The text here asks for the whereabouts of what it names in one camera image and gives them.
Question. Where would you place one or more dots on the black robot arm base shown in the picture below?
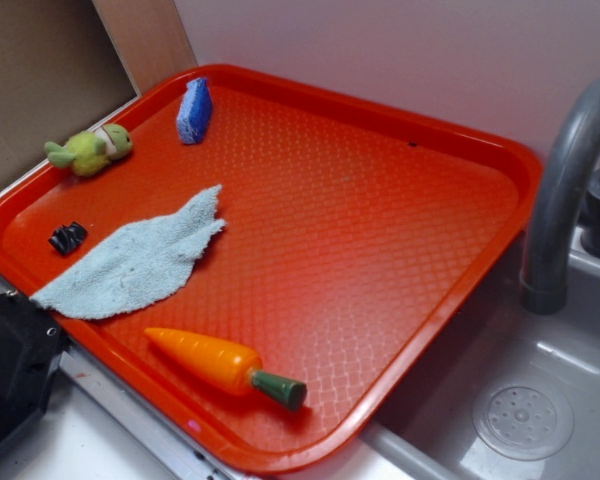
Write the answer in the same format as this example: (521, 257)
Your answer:
(31, 345)

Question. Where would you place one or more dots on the grey faucet spout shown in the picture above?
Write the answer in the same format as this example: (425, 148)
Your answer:
(559, 205)

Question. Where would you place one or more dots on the green plush toy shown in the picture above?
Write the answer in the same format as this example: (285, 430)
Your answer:
(88, 153)

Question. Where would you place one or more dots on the grey sink basin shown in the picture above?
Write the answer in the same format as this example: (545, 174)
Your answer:
(502, 393)

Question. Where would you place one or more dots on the orange toy carrot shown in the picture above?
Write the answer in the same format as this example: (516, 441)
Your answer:
(228, 366)

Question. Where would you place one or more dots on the small black crumpled object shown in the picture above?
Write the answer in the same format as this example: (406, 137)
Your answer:
(67, 238)

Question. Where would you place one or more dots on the red plastic tray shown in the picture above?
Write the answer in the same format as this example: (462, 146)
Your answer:
(353, 233)

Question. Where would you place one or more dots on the blue sponge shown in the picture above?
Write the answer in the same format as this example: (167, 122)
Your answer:
(195, 112)

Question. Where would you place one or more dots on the brown cardboard panel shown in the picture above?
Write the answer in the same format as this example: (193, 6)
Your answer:
(64, 65)

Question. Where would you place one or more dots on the light blue cloth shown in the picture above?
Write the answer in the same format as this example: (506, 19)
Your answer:
(138, 265)

